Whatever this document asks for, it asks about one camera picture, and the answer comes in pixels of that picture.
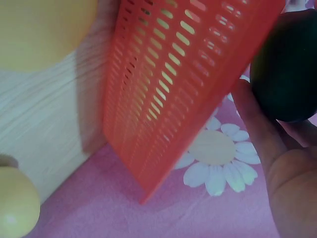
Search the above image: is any person's right hand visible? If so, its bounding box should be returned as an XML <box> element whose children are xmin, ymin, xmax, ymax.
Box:
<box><xmin>231</xmin><ymin>78</ymin><xmax>317</xmax><ymax>238</ymax></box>

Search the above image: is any dark green round fruit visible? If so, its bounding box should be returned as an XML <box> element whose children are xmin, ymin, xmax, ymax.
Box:
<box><xmin>249</xmin><ymin>8</ymin><xmax>317</xmax><ymax>123</ymax></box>

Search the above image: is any red perforated plastic basket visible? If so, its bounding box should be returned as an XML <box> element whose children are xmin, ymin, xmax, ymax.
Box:
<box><xmin>103</xmin><ymin>0</ymin><xmax>293</xmax><ymax>205</ymax></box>

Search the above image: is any yellow round bowl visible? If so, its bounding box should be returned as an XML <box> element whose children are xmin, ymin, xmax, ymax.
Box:
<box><xmin>0</xmin><ymin>0</ymin><xmax>100</xmax><ymax>73</ymax></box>

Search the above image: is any yellow-green round fruit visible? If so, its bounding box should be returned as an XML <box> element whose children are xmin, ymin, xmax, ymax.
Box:
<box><xmin>0</xmin><ymin>165</ymin><xmax>42</xmax><ymax>238</ymax></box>

